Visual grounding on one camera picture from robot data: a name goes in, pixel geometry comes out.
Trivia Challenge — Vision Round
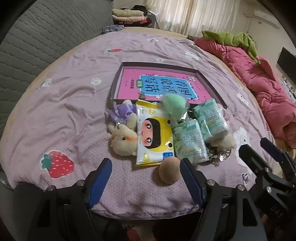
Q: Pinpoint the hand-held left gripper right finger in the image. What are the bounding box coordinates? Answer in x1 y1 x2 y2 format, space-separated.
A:
180 158 269 241

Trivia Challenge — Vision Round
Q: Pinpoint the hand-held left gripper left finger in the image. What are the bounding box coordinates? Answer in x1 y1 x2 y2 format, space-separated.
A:
28 158 113 241

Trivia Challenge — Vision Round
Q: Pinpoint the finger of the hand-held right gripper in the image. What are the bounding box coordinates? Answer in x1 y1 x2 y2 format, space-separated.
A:
239 145 278 186
260 138 296 183

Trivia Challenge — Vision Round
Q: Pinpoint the bear plush with pink dress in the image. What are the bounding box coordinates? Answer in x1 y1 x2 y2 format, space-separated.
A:
208 108 237 151

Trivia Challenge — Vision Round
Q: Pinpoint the leopard print scrunchie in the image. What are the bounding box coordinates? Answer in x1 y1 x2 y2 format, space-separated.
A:
208 148 233 164

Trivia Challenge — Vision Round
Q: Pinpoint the green tissue pack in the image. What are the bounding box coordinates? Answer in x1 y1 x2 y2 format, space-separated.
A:
193 97 229 142
172 119 207 165

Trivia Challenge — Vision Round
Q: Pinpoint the rabbit plush with purple dress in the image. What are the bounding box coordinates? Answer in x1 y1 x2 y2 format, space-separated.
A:
105 100 139 157

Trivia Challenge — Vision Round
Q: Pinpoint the yellow cartoon wet wipes pack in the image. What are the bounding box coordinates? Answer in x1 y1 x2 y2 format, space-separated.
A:
135 100 175 167

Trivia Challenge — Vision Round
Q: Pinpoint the green egg-shaped sponge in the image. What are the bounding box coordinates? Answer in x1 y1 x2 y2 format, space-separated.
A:
161 94 190 122

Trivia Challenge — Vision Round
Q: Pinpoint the dark cardboard box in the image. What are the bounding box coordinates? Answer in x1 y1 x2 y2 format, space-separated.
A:
109 62 228 109

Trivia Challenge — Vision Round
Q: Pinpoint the white television cabinet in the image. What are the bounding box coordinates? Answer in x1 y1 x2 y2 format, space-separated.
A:
281 77 296 102

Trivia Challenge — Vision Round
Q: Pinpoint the pink comforter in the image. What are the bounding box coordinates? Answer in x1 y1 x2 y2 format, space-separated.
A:
194 37 296 149

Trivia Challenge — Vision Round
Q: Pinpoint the black television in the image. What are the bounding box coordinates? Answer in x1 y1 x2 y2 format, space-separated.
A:
277 47 296 80

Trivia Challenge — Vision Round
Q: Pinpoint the purple printed bedsheet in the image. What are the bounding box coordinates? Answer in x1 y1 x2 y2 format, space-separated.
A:
0 28 278 218

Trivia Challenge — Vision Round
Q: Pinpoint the pink book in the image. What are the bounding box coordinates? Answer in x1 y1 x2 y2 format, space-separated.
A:
118 68 219 102

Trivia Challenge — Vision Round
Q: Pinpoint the green blanket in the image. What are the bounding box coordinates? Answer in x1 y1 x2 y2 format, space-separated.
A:
202 30 260 64

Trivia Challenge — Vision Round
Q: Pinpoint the white air conditioner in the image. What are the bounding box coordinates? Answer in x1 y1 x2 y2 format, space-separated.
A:
253 11 280 29

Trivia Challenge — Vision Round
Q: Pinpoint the grey quilted headboard cover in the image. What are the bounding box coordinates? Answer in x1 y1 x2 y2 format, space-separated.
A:
0 0 116 139

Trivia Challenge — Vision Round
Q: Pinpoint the blue patterned cloth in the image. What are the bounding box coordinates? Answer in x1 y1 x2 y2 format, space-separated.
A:
101 24 125 35

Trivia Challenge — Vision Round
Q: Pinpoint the white curtain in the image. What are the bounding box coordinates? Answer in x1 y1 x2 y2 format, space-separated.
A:
148 0 236 37

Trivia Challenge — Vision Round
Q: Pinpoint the dark red folded garment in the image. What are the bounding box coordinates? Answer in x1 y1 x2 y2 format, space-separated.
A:
114 17 153 28

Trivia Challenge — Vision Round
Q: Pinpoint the pink folded garment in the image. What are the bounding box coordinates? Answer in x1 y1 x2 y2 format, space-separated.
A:
113 15 148 23

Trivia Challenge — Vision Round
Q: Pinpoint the cream folded garment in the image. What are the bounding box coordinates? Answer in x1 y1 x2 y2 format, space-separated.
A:
112 8 145 17

